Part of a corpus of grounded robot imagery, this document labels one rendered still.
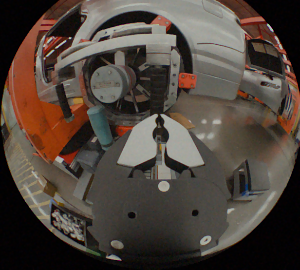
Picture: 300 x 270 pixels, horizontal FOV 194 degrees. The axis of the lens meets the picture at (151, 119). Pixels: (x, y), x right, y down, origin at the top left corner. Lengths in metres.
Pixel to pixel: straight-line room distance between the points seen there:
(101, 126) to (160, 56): 0.39
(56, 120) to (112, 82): 0.51
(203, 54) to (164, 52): 0.47
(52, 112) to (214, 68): 1.06
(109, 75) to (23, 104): 0.49
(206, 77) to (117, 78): 0.54
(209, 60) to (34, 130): 1.07
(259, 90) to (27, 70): 2.92
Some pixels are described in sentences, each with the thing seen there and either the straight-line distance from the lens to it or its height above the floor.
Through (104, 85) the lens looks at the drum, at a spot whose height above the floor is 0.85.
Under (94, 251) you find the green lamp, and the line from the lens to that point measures 0.31.
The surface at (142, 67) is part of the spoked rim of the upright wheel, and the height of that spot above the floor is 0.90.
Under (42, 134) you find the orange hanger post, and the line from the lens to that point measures 0.63.
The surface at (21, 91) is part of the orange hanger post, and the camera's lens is 0.61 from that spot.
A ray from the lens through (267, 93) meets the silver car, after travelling 2.41.
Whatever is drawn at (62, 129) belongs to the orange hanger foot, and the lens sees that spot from 0.70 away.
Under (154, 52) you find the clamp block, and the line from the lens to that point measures 0.19.
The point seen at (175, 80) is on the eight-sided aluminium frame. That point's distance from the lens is 0.42.
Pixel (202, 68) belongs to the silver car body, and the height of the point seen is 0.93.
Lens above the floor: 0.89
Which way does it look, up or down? 32 degrees down
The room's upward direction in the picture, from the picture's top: straight up
